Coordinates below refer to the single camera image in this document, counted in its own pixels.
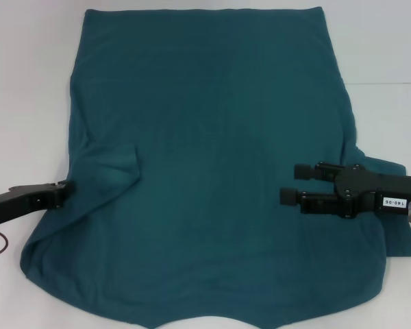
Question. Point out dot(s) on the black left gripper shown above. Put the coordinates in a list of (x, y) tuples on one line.
[(20, 200)]

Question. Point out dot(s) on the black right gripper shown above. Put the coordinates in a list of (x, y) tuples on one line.
[(373, 193)]

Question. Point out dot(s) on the blue teal shirt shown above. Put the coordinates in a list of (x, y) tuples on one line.
[(205, 103)]

